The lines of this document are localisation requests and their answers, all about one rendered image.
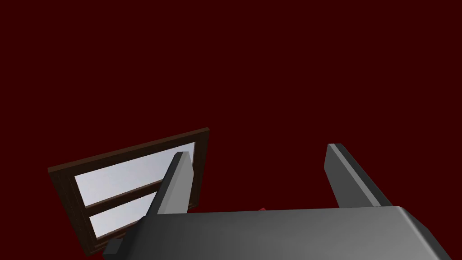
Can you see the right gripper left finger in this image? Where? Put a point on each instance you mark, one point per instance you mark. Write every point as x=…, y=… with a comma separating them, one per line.
x=177, y=191

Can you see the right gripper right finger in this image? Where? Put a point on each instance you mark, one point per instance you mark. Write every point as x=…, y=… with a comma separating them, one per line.
x=346, y=180

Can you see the dark brown framed window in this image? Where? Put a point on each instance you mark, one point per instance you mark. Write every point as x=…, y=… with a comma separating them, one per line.
x=119, y=180

